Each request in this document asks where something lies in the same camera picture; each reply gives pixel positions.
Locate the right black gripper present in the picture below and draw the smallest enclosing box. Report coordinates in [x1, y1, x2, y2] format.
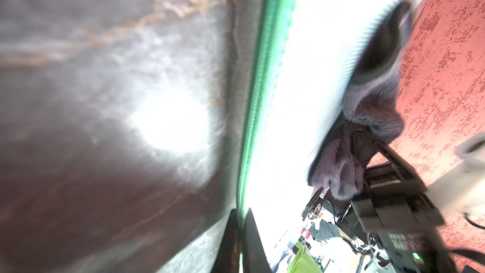
[303, 125, 457, 272]

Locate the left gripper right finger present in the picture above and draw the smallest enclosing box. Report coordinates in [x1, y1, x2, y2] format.
[242, 209, 272, 273]

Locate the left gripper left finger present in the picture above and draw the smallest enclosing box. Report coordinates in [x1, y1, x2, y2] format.
[211, 209, 240, 273]

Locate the green mesh document bag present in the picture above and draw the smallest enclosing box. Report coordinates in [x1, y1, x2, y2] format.
[237, 0, 421, 258]

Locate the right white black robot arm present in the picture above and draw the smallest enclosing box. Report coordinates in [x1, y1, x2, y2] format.
[308, 122, 484, 272]

